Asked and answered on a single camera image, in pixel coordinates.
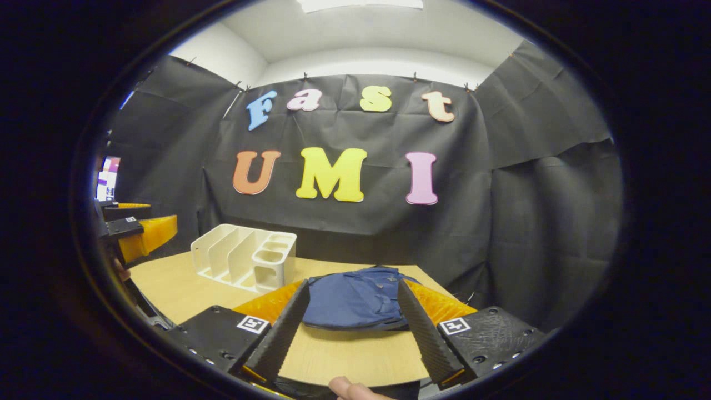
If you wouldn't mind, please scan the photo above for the black backdrop cloth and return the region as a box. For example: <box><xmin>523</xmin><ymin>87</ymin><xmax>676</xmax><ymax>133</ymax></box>
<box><xmin>94</xmin><ymin>39</ymin><xmax>625</xmax><ymax>334</ymax></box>

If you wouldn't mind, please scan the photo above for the blue schoolbag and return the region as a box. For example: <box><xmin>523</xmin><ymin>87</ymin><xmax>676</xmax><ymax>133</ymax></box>
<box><xmin>302</xmin><ymin>266</ymin><xmax>423</xmax><ymax>332</ymax></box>

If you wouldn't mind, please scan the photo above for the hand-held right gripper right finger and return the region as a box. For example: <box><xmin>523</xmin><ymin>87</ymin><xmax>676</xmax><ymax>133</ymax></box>
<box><xmin>397</xmin><ymin>279</ymin><xmax>548</xmax><ymax>389</ymax></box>

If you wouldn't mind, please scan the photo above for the computer monitor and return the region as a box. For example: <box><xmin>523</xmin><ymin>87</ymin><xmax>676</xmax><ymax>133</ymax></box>
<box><xmin>97</xmin><ymin>156</ymin><xmax>121</xmax><ymax>202</ymax></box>

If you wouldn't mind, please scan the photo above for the thin white rod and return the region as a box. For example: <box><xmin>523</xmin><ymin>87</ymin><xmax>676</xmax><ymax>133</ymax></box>
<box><xmin>223</xmin><ymin>90</ymin><xmax>244</xmax><ymax>119</ymax></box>

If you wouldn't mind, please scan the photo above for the ceiling light panel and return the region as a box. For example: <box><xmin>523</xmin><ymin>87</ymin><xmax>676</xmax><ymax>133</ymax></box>
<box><xmin>297</xmin><ymin>0</ymin><xmax>424</xmax><ymax>13</ymax></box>

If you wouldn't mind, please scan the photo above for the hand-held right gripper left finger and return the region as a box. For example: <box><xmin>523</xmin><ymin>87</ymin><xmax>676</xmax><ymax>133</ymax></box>
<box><xmin>165</xmin><ymin>279</ymin><xmax>311</xmax><ymax>389</ymax></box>

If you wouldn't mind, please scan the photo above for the cream plastic bookshelf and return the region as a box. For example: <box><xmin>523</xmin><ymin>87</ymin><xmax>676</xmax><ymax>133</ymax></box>
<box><xmin>191</xmin><ymin>223</ymin><xmax>298</xmax><ymax>293</ymax></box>

